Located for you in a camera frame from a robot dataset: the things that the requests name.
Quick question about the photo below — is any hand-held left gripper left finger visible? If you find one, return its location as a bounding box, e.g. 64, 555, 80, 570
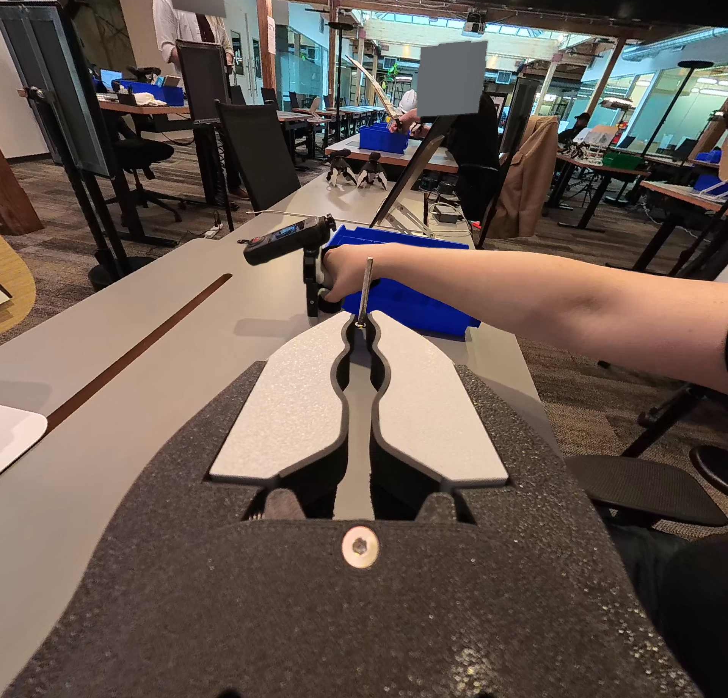
209, 311, 357, 498

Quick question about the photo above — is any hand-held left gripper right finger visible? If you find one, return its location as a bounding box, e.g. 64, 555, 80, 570
364, 311, 510, 501

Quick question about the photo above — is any long steel bolt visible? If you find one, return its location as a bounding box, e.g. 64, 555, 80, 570
357, 257, 375, 328

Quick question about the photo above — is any blue plastic bin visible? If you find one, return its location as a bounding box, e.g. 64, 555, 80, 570
116, 79, 185, 107
324, 224, 481, 340
359, 124, 410, 154

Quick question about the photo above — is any person's right forearm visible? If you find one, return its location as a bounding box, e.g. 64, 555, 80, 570
372, 242, 728, 396

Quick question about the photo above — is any person's right hand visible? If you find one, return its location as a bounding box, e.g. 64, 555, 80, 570
320, 243, 377, 304

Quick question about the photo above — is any idle black gripper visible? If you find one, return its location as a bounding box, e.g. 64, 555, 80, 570
327, 149, 359, 190
357, 152, 390, 191

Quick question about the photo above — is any wooden book stand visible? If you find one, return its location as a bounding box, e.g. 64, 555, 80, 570
369, 115, 451, 239

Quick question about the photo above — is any black swivel chair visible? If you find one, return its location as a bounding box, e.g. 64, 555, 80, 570
111, 138, 183, 224

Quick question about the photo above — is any black monitor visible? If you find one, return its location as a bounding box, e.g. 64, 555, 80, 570
499, 77, 541, 155
175, 39, 231, 125

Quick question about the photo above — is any tan jacket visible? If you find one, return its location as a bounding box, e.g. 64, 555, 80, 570
486, 115, 561, 239

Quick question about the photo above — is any instruction sheet on stand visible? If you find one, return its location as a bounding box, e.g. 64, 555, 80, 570
0, 234, 48, 474

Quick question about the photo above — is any black display on floor stand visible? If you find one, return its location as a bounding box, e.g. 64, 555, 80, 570
0, 1, 154, 289

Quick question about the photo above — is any person's black clothing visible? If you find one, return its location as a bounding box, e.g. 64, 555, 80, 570
606, 328, 728, 698

